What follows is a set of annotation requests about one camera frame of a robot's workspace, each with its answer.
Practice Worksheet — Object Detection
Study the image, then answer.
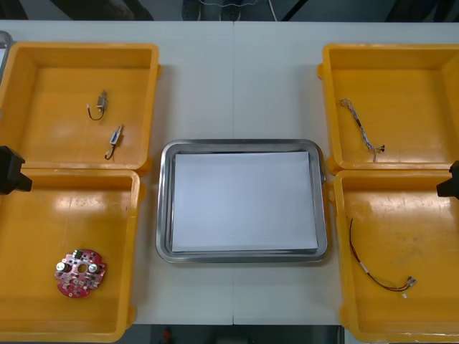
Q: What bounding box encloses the yellow-orange plastic bin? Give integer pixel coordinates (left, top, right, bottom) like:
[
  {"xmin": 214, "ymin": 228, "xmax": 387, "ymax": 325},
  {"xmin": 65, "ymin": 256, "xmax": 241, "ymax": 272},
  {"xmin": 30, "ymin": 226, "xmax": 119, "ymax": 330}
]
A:
[
  {"xmin": 328, "ymin": 168, "xmax": 459, "ymax": 344},
  {"xmin": 0, "ymin": 168, "xmax": 147, "ymax": 344},
  {"xmin": 317, "ymin": 42, "xmax": 459, "ymax": 176},
  {"xmin": 0, "ymin": 41, "xmax": 164, "ymax": 176}
]

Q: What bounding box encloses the red-black wire harness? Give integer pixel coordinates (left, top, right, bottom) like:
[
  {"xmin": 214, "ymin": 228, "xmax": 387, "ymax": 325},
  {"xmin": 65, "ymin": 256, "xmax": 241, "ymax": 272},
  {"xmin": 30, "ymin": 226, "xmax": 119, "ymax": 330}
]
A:
[{"xmin": 348, "ymin": 217, "xmax": 419, "ymax": 300}]

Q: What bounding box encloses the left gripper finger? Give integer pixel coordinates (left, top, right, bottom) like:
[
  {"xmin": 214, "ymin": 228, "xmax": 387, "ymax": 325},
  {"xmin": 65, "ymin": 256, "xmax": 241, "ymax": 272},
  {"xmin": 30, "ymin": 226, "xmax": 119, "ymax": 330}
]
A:
[
  {"xmin": 0, "ymin": 145, "xmax": 26, "ymax": 177},
  {"xmin": 0, "ymin": 173, "xmax": 34, "ymax": 196}
]

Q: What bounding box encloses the metal solenoid with white label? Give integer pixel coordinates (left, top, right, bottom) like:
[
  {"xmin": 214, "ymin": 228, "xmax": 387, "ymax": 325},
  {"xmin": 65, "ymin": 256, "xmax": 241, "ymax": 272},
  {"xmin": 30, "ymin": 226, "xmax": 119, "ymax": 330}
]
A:
[{"xmin": 85, "ymin": 89, "xmax": 109, "ymax": 122}]

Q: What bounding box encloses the white paper sheet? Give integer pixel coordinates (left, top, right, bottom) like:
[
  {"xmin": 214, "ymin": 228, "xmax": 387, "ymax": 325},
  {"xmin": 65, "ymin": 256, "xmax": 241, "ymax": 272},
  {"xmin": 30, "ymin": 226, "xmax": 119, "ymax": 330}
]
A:
[{"xmin": 171, "ymin": 150, "xmax": 319, "ymax": 254}]

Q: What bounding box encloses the white cable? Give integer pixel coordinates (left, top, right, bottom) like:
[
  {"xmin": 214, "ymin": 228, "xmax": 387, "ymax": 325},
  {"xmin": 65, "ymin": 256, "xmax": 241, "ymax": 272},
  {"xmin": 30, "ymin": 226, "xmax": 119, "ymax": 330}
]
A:
[{"xmin": 199, "ymin": 0, "xmax": 280, "ymax": 22}]

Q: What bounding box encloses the round red circuit board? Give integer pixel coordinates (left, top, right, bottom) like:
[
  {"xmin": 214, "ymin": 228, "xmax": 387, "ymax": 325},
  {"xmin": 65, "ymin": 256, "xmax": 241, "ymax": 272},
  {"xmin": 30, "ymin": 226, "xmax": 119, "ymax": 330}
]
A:
[{"xmin": 54, "ymin": 247, "xmax": 108, "ymax": 299}]

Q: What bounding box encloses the grey container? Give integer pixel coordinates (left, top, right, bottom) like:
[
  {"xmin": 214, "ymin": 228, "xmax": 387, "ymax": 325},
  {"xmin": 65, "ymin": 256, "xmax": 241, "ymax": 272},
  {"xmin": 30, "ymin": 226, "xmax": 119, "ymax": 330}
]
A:
[{"xmin": 0, "ymin": 31, "xmax": 14, "ymax": 72}]

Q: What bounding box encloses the metal solenoid with blue label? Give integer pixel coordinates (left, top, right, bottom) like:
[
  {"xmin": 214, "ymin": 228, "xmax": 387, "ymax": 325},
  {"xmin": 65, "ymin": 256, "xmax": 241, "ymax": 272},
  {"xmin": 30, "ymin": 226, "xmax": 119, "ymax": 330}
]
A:
[{"xmin": 104, "ymin": 124, "xmax": 126, "ymax": 161}]

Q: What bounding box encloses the person's foot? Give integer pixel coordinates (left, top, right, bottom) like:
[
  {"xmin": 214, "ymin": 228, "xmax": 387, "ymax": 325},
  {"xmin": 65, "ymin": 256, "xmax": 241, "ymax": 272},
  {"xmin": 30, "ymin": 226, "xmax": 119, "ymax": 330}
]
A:
[
  {"xmin": 181, "ymin": 0, "xmax": 202, "ymax": 21},
  {"xmin": 219, "ymin": 0, "xmax": 242, "ymax": 22}
]

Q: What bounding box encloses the steel tray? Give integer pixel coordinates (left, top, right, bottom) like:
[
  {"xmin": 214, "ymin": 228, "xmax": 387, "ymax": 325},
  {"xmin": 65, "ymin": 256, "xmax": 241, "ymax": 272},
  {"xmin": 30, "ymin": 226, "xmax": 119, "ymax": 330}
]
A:
[{"xmin": 155, "ymin": 138, "xmax": 329, "ymax": 265}]

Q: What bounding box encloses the blue-white twisted wire harness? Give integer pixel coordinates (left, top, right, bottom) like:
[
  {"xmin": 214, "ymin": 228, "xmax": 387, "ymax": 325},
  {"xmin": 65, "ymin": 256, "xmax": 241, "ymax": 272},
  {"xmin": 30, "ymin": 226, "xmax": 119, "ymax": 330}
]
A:
[{"xmin": 339, "ymin": 97, "xmax": 387, "ymax": 163}]

